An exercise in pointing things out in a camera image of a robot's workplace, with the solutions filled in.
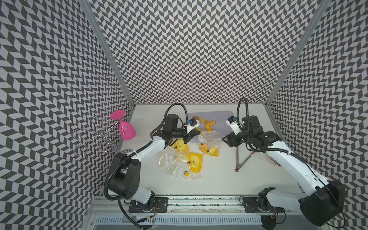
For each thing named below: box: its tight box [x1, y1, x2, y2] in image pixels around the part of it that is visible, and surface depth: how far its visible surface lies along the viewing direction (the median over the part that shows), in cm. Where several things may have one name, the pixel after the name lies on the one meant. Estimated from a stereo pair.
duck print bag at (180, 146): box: [171, 138, 190, 154], surface depth 91 cm
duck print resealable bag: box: [197, 130, 224, 157], surface depth 86 cm
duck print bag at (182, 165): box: [158, 150, 203, 179], surface depth 86 cm
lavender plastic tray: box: [187, 111, 234, 138], surface depth 107 cm
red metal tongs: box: [234, 146, 256, 173], surface depth 88 cm
